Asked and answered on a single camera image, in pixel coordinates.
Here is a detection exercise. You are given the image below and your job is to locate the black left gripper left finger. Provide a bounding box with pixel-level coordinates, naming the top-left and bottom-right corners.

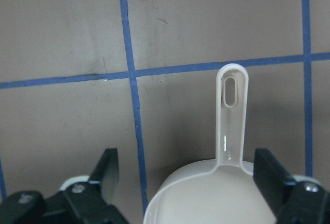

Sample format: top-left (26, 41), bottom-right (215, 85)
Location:
top-left (63, 148), bottom-right (128, 223)

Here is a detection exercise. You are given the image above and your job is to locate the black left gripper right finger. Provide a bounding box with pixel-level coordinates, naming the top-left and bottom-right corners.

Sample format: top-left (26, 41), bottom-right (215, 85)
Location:
top-left (253, 148), bottom-right (329, 223)

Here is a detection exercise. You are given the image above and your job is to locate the beige plastic dustpan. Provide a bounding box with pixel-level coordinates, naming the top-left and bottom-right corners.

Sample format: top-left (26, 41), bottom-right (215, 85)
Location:
top-left (143, 63), bottom-right (275, 223)

